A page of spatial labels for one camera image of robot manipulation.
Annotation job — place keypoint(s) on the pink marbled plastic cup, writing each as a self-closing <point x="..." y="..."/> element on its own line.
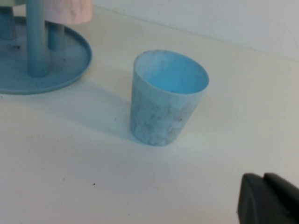
<point x="70" y="11"/>

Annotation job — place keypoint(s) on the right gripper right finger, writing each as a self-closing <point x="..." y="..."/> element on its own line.
<point x="290" y="193"/>

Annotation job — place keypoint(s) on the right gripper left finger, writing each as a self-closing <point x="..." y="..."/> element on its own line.
<point x="259" y="205"/>

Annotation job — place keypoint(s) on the blue cup stand with pegs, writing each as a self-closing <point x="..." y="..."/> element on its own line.
<point x="58" y="74"/>

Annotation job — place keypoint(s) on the blue marbled plastic cup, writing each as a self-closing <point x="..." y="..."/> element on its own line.
<point x="158" y="116"/>

